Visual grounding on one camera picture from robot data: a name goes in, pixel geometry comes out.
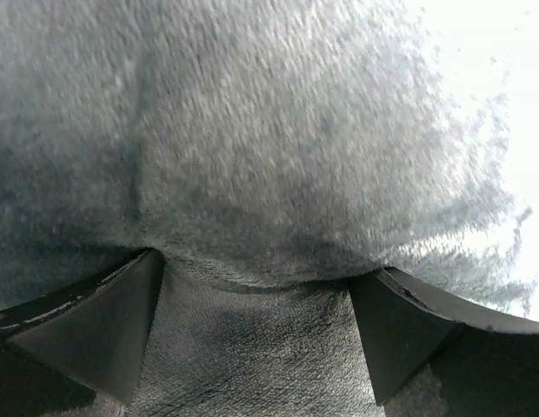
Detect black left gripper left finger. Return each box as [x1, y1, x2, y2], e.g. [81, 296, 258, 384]
[0, 249, 163, 404]

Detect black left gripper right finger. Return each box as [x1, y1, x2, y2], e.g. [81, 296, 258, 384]
[349, 268, 539, 407]

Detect zebra and grey plush pillowcase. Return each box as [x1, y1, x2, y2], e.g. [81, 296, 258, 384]
[0, 1, 539, 416]

